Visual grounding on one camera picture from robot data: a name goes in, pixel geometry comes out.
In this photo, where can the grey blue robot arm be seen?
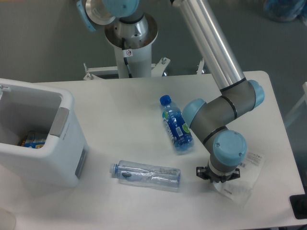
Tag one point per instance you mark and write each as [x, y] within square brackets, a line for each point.
[208, 121]

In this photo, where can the white trash can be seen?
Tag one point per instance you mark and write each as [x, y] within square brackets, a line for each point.
[28, 106]

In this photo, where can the black device at table edge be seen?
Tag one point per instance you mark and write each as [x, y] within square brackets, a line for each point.
[299, 206]

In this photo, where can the white frame at right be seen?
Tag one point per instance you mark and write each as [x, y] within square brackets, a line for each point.
[297, 109]

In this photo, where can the clear crushed plastic bottle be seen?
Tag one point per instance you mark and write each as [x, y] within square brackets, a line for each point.
[145, 175]

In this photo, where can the blue labelled plastic bottle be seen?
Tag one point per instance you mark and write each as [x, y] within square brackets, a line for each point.
[175, 124]

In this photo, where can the white plastic package bag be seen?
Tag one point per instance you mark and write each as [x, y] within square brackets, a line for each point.
[239, 190]

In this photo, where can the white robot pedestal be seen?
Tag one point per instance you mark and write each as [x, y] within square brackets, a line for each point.
[132, 42]

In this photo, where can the blue plastic bag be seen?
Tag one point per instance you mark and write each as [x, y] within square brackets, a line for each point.
[283, 10]

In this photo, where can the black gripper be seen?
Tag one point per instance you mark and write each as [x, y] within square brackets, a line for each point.
[202, 172]

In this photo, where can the blue packaging inside bin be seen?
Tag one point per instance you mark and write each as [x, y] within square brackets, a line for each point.
[33, 140]

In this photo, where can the white pedestal base frame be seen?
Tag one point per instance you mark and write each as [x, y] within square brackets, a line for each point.
[158, 70]

